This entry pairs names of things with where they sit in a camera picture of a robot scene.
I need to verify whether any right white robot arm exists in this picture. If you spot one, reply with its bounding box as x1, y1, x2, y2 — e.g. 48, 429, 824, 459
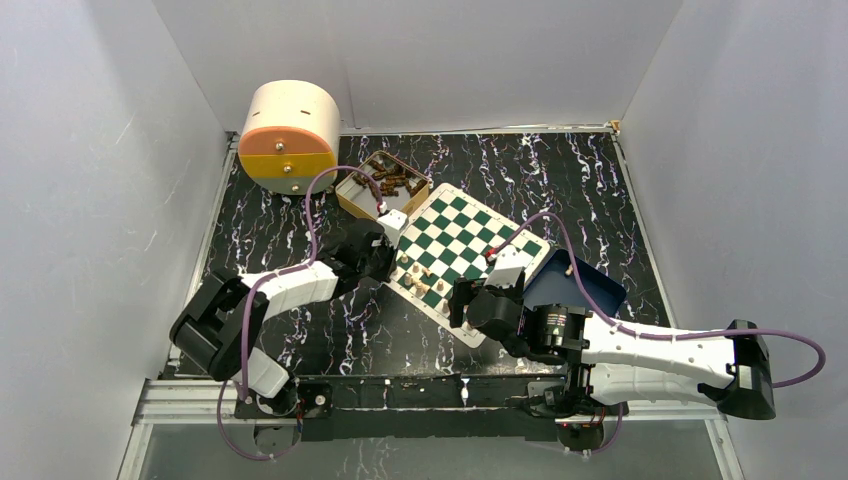
445, 278, 776, 420

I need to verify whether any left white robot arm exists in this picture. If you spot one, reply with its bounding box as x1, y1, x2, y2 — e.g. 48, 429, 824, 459
169, 210, 408, 416

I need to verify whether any green white chess board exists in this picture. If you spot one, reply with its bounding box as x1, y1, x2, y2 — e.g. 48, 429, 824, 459
389, 184, 519, 348

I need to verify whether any pile of dark chess pieces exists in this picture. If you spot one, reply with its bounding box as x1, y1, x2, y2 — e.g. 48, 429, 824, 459
353, 159, 429, 198

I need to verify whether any dark blue tray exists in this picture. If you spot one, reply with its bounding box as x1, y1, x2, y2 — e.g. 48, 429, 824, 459
524, 249, 627, 318

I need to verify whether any tan square tin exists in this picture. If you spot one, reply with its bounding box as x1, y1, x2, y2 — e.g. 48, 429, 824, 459
335, 151, 432, 219

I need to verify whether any cream round drawer box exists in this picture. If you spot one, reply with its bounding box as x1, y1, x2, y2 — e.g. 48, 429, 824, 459
238, 80, 341, 196

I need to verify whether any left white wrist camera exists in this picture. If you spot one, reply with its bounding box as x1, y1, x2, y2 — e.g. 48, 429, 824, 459
377, 209, 408, 248

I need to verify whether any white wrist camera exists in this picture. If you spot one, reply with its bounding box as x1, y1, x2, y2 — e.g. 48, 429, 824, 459
377, 209, 408, 248
485, 251, 527, 288

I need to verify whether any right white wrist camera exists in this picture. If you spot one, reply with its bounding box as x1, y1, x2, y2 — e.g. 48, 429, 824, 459
485, 251, 527, 288

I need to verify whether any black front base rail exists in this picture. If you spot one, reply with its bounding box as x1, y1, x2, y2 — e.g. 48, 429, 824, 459
231, 374, 584, 444

